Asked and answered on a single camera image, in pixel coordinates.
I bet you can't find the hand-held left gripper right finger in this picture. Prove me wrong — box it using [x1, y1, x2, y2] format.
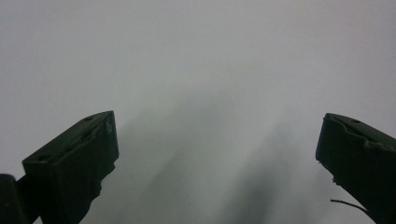
[315, 112, 396, 224]

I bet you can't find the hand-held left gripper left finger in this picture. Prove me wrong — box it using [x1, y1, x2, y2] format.
[21, 110, 120, 224]

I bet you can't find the light blue mat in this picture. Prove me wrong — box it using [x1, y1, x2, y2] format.
[0, 0, 396, 224]

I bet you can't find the thin black wire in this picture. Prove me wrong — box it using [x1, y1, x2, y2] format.
[330, 199, 370, 217]

